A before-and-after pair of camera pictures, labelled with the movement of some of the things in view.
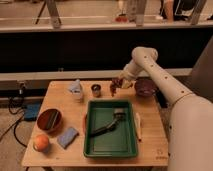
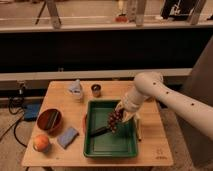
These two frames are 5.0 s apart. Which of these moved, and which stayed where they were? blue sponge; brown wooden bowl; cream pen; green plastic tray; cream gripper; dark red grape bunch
Moved: cream gripper; dark red grape bunch
Stayed: cream pen; green plastic tray; brown wooden bowl; blue sponge
